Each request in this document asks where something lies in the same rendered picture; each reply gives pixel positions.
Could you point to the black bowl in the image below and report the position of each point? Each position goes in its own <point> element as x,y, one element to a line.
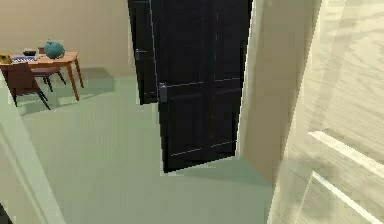
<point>29,52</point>

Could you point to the dark brown chair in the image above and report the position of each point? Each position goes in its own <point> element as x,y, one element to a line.
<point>21,80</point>
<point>46,71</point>

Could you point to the black room door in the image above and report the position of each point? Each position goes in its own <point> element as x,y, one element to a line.
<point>200,83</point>
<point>144,50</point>

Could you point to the blue patterned book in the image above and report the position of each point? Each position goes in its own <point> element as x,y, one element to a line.
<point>24,59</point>

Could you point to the pale wooden room door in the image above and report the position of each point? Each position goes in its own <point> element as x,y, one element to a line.
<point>333,133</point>

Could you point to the teal round vase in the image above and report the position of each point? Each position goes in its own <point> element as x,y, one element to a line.
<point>54,50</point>

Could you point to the brown wooden table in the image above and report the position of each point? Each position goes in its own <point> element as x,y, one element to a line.
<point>68,60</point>

